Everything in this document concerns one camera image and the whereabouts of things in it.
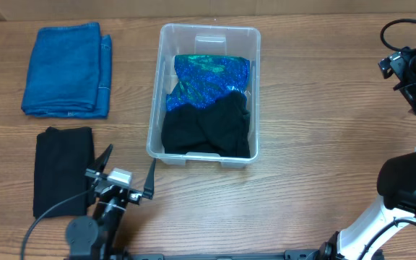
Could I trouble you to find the blue denim jeans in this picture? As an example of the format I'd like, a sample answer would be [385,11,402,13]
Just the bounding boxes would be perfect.
[21,22,113,119]

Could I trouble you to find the black garment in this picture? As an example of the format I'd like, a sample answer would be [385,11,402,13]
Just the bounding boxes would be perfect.
[161,104,216,155]
[32,127,95,218]
[195,91,251,158]

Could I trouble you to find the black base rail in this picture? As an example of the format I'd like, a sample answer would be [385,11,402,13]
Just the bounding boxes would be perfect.
[63,248,385,260]

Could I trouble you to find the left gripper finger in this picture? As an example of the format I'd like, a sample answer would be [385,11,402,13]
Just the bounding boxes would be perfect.
[88,144,113,173]
[142,158,157,199]

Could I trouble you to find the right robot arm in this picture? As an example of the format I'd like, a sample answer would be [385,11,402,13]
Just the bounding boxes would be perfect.
[284,19,416,260]

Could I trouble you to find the clear plastic storage bin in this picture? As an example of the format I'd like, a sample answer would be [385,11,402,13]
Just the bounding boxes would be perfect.
[147,23,261,168]

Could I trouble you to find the blue sequin garment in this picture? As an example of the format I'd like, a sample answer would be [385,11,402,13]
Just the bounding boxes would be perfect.
[166,54,251,111]

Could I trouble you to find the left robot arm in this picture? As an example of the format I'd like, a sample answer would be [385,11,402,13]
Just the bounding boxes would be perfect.
[65,145,156,260]

